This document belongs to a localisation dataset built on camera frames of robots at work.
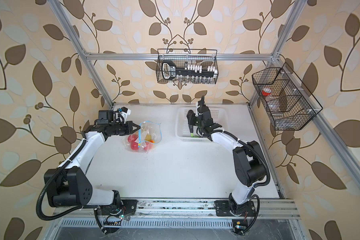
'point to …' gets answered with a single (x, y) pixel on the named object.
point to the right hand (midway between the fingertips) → (190, 115)
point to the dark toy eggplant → (188, 116)
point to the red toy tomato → (132, 137)
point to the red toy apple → (134, 145)
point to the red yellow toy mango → (148, 146)
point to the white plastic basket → (183, 133)
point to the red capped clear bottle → (266, 91)
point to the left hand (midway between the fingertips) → (139, 125)
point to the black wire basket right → (290, 105)
